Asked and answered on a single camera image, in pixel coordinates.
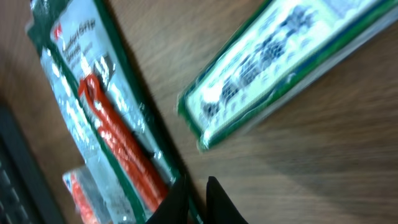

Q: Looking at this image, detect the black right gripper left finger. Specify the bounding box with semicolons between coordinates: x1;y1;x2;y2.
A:
146;177;189;224

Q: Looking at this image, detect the red stick sachet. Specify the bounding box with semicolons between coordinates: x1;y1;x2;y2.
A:
78;73;168;212

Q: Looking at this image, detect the orange Kleenex tissue pack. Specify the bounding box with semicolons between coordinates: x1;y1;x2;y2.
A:
62;166;113;224

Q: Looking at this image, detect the black white small box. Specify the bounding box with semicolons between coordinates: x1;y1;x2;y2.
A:
178;0;397;151

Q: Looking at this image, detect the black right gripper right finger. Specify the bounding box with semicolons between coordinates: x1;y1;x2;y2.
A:
205;176;248;224

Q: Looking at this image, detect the green 3M gloves package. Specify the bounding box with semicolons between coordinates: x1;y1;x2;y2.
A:
25;0;205;224

